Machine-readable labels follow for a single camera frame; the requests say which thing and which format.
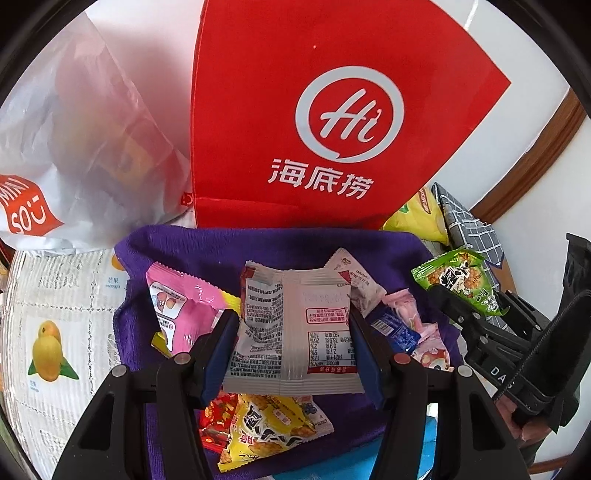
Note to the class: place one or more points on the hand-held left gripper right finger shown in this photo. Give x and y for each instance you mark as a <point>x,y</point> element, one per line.
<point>367,360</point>

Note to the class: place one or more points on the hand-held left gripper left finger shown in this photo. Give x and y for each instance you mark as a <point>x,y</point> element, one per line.
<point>221,350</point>

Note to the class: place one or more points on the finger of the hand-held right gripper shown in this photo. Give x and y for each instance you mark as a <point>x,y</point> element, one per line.
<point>457,316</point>
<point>526,316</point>

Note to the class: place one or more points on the dark blue snack packet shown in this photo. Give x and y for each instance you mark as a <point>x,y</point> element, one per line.
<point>392,330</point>

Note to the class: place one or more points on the green triangular snack packet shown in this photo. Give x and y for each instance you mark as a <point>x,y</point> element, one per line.
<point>452,277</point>

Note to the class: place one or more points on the small pink candy wrapper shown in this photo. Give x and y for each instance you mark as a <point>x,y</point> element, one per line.
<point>413,314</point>

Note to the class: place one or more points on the white snack packet red label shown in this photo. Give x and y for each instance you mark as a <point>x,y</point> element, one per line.
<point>295,323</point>

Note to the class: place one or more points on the pale pink snack packet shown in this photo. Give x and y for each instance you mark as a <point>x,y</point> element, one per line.
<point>355,277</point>

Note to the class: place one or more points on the yellow triangular snack packet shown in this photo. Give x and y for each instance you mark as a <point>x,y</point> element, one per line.
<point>263,429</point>

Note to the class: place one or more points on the person's right hand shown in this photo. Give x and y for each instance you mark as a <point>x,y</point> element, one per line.
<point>526,429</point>

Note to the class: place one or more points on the grey checked cloth with star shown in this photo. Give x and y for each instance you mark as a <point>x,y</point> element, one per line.
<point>466,226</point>

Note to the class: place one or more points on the blue tissue pack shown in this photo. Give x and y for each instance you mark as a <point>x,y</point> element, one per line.
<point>431,443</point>

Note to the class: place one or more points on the yellow chips bag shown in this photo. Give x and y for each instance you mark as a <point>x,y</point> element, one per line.
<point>415,217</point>

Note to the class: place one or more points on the purple towel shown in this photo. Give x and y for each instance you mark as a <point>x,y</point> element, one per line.
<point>286,244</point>

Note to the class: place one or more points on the fruit print tablecloth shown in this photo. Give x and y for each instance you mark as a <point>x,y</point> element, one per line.
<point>60,286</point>

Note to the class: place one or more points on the red paper bag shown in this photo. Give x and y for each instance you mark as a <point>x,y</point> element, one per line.
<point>323,92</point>

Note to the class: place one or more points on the white plastic shopping bag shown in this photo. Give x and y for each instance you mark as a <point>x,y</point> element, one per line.
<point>69,138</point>

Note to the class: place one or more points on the wooden door frame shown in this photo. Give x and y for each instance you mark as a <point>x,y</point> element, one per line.
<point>545,152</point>

